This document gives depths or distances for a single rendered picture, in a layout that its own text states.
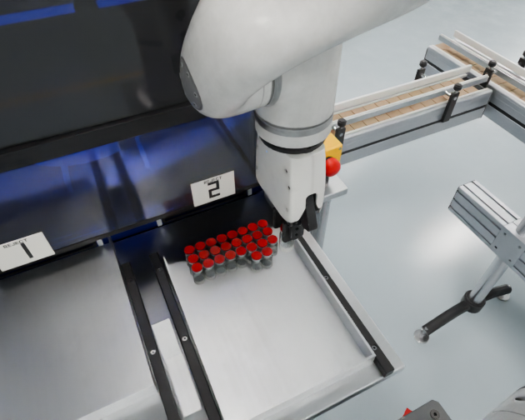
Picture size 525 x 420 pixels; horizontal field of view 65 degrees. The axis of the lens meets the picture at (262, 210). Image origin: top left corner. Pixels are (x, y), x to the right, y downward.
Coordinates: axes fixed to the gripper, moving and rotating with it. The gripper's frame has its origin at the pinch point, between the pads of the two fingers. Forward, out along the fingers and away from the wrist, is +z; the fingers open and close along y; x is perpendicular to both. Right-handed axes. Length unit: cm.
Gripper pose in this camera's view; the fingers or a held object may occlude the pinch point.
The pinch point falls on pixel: (287, 221)
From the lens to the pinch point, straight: 57.6
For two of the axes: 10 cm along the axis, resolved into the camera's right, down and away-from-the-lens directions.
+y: 4.3, 6.6, -6.2
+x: 9.0, -3.2, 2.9
